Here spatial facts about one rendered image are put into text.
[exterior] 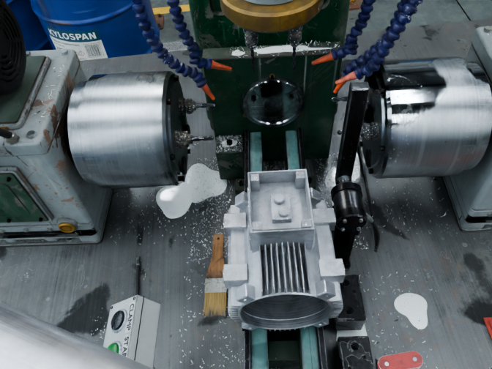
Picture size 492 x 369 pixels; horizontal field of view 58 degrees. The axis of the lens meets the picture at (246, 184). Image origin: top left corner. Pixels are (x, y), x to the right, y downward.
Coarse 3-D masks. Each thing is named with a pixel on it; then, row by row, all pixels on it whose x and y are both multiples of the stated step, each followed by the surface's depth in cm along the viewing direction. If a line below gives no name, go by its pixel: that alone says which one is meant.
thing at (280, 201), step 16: (272, 176) 76; (288, 176) 76; (304, 176) 74; (256, 192) 76; (272, 192) 76; (288, 192) 76; (304, 192) 76; (256, 208) 74; (272, 208) 72; (288, 208) 72; (304, 208) 74; (272, 224) 72; (288, 224) 72; (256, 240) 70; (272, 240) 70; (288, 240) 70; (304, 240) 70
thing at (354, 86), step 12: (360, 84) 71; (348, 96) 73; (360, 96) 72; (348, 108) 74; (360, 108) 74; (348, 120) 76; (360, 120) 76; (348, 132) 78; (360, 132) 78; (348, 144) 81; (348, 156) 83; (336, 168) 89; (348, 168) 86; (336, 180) 90; (348, 180) 88
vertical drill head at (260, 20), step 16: (224, 0) 73; (240, 0) 73; (256, 0) 71; (272, 0) 70; (288, 0) 71; (304, 0) 72; (320, 0) 73; (240, 16) 72; (256, 16) 70; (272, 16) 70; (288, 16) 70; (304, 16) 72; (256, 32) 76; (272, 32) 73; (288, 32) 77
